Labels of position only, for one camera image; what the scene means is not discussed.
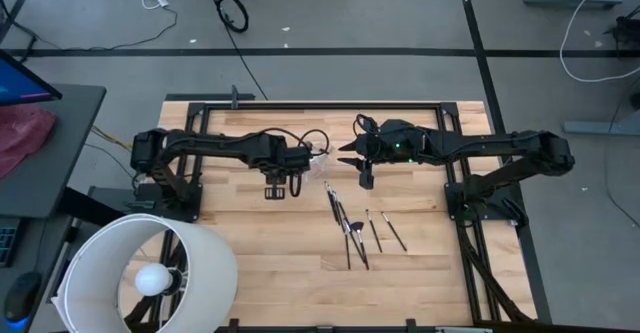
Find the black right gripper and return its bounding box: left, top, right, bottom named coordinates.
left=337, top=119, right=419, bottom=171

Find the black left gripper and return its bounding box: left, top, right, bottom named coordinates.
left=259, top=136, right=330, bottom=175

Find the clear acrylic organizer box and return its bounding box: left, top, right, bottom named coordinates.
left=305, top=141, right=335, bottom=178

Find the thin black makeup brush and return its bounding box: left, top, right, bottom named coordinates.
left=330, top=190, right=351, bottom=234
left=381, top=211, right=408, bottom=253
left=323, top=181, right=341, bottom=224
left=342, top=217, right=370, bottom=271
left=343, top=220, right=352, bottom=271
left=365, top=209, right=384, bottom=254

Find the table lamp white shade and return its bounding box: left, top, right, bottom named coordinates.
left=51, top=212, right=240, bottom=333

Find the black desk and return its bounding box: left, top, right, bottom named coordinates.
left=0, top=83, right=108, bottom=219

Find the pink cloth bag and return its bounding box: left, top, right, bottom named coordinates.
left=0, top=105, right=58, bottom=180

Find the computer monitor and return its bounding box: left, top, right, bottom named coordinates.
left=0, top=47, right=64, bottom=107

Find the black keyboard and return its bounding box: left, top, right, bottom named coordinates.
left=0, top=216, right=20, bottom=269

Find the black computer mouse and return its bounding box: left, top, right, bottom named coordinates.
left=2, top=271, right=43, bottom=330

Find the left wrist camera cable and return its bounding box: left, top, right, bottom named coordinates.
left=257, top=126, right=332, bottom=157

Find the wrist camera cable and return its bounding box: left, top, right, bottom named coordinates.
left=257, top=126, right=332, bottom=157
left=353, top=113, right=382, bottom=138

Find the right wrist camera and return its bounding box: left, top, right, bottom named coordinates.
left=358, top=160, right=376, bottom=191

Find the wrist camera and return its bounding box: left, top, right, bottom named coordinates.
left=263, top=171, right=288, bottom=201
left=358, top=160, right=376, bottom=191

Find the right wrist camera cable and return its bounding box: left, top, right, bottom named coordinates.
left=353, top=113, right=382, bottom=138

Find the black looped gripper cable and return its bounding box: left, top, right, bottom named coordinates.
left=288, top=169, right=304, bottom=199

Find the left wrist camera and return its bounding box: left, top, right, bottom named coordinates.
left=263, top=171, right=288, bottom=201

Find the black table frame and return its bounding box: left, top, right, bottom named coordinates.
left=185, top=100, right=506, bottom=333

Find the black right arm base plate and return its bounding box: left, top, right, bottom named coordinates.
left=443, top=180, right=529, bottom=227

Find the black floor cable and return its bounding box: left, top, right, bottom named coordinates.
left=203, top=0, right=270, bottom=102

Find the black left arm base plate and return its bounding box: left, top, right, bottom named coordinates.
left=130, top=180, right=204, bottom=224

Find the coiled black cable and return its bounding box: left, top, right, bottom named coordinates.
left=215, top=0, right=250, bottom=35

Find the yellow floor cable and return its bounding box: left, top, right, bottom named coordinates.
left=89, top=125, right=134, bottom=152

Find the long white floor cable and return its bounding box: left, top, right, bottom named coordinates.
left=558, top=0, right=640, bottom=84

